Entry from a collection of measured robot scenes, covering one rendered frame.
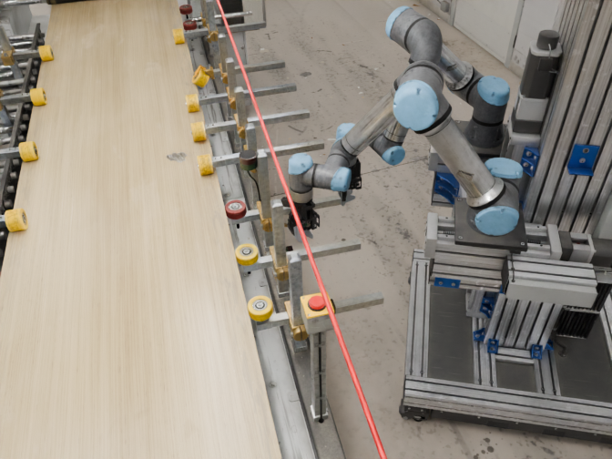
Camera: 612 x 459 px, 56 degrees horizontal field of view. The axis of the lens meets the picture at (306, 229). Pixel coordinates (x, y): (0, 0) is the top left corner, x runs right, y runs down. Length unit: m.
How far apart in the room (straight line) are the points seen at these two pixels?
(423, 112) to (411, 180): 2.30
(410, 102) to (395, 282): 1.75
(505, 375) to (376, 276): 0.92
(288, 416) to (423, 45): 1.26
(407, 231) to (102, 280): 1.94
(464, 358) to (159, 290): 1.35
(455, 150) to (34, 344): 1.36
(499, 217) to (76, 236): 1.45
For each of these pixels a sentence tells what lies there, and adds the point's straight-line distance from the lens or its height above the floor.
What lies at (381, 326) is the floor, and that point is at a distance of 2.95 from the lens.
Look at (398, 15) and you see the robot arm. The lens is 2.05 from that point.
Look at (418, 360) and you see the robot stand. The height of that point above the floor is 0.23.
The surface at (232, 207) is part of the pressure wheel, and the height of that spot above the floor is 0.91.
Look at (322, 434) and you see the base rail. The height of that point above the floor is 0.70.
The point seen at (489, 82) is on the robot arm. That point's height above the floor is 1.27.
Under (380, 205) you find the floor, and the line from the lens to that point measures 3.60.
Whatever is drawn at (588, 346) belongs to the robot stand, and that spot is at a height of 0.21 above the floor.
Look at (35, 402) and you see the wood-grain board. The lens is 1.83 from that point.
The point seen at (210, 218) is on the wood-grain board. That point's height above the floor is 0.90.
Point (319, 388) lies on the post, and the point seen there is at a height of 0.87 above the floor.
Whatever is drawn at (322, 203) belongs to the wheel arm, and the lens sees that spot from 2.28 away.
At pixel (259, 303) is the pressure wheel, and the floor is 0.91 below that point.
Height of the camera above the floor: 2.32
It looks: 43 degrees down
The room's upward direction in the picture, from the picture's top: 2 degrees counter-clockwise
